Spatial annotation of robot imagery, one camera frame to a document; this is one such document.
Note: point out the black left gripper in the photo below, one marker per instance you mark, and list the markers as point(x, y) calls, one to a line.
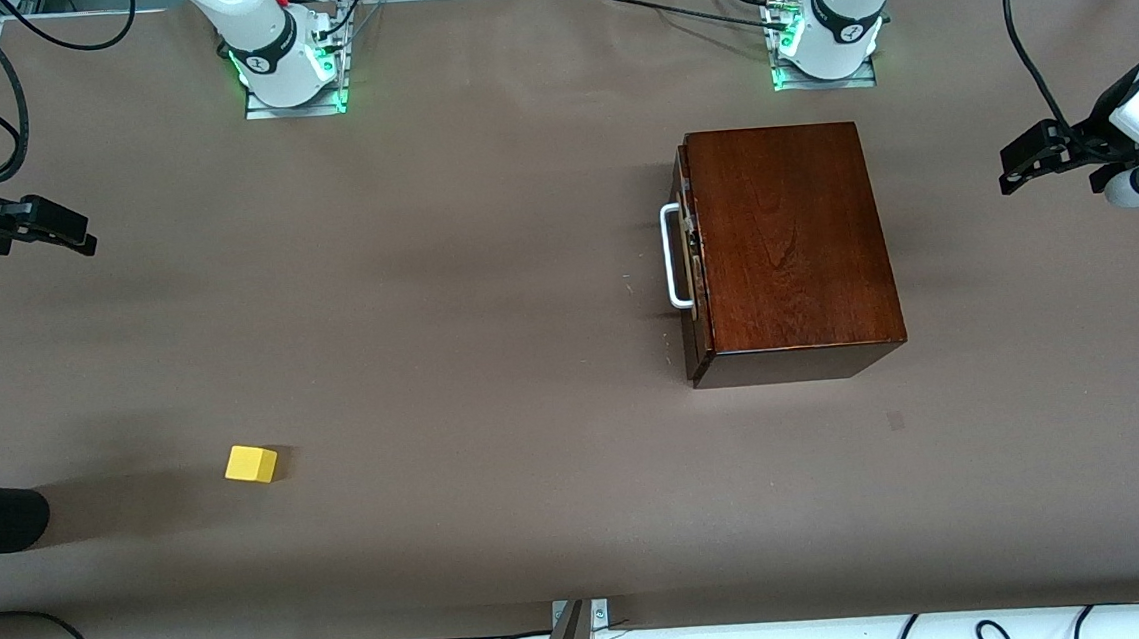
point(1097, 125)

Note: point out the yellow block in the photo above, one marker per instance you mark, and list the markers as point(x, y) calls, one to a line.
point(251, 465)

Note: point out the dark brown wooden cabinet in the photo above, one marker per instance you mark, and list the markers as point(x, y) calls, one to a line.
point(785, 244)

